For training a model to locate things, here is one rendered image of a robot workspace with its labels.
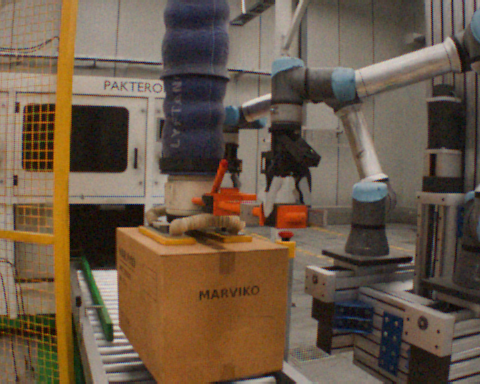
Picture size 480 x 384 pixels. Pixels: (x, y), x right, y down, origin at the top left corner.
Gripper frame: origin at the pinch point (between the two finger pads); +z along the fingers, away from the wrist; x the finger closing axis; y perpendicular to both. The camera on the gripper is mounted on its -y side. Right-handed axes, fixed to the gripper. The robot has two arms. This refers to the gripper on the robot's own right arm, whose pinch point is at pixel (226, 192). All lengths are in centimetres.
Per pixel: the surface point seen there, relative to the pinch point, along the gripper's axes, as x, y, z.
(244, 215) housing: -29, 75, 0
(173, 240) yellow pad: -38, 47, 11
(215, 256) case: -30, 60, 14
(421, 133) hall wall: 870, -694, -105
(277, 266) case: -10, 60, 18
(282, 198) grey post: 153, -208, 20
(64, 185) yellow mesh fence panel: -65, -16, -2
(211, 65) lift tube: -24, 39, -44
